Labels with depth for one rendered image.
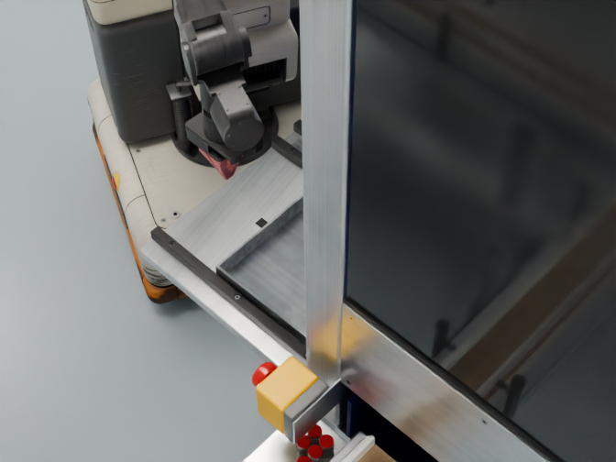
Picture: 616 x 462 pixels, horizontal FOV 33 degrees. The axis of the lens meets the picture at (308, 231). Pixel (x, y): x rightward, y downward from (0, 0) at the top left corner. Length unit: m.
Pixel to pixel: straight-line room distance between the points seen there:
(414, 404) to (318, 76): 0.48
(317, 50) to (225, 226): 0.81
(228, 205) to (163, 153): 0.93
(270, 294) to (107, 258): 1.25
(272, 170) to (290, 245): 0.17
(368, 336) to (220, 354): 1.40
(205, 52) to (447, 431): 0.57
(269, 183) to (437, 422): 0.67
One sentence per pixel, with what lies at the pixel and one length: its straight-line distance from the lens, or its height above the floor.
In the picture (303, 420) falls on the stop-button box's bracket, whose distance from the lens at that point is 1.42.
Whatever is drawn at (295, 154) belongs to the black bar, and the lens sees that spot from 1.85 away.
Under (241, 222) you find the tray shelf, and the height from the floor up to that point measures 0.88.
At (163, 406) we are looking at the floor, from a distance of 2.61.
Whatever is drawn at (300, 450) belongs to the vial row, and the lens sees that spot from 1.51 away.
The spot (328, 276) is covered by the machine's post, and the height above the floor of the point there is 1.24.
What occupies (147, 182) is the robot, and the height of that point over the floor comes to 0.28.
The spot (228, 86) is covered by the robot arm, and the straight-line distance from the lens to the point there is 1.40.
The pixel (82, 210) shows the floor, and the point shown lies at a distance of 3.01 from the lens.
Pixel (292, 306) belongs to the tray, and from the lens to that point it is 1.67.
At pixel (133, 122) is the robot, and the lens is 2.66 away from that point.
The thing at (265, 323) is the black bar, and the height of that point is 0.90.
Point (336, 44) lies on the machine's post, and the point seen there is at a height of 1.61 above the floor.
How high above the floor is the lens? 2.27
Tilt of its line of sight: 52 degrees down
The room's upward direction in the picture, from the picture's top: 1 degrees counter-clockwise
